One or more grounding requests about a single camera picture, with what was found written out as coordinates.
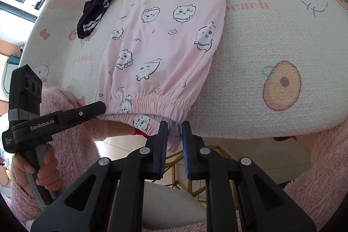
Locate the white round stool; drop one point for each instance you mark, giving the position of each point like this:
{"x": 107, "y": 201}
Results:
{"x": 171, "y": 204}

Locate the pink cat print blanket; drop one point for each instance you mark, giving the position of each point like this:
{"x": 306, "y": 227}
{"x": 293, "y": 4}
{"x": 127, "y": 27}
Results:
{"x": 272, "y": 44}

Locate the person's left forearm pink sleeve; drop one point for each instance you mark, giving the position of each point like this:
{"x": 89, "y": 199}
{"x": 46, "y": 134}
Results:
{"x": 24, "y": 210}

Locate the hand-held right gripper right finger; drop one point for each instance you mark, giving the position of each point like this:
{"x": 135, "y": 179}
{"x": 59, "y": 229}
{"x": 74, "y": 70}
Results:
{"x": 186, "y": 153}

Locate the person's left hand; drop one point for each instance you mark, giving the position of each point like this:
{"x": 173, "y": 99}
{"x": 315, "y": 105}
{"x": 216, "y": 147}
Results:
{"x": 50, "y": 172}

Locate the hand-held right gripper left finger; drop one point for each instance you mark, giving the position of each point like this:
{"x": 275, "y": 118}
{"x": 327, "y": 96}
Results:
{"x": 163, "y": 150}

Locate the pink cartoon print pants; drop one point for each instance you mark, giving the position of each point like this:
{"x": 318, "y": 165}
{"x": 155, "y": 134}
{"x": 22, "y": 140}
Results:
{"x": 163, "y": 44}

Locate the gold metal frame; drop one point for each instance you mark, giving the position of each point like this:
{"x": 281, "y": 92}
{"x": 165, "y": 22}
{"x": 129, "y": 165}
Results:
{"x": 175, "y": 172}

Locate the person's pink fluffy right leg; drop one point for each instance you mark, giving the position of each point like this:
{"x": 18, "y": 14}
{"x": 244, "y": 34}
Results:
{"x": 320, "y": 180}

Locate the navy white-striped shorts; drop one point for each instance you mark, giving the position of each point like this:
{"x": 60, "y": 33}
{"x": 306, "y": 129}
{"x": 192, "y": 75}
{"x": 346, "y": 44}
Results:
{"x": 89, "y": 14}

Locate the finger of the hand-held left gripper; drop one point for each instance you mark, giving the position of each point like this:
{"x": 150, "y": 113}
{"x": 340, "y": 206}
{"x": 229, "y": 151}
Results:
{"x": 81, "y": 112}

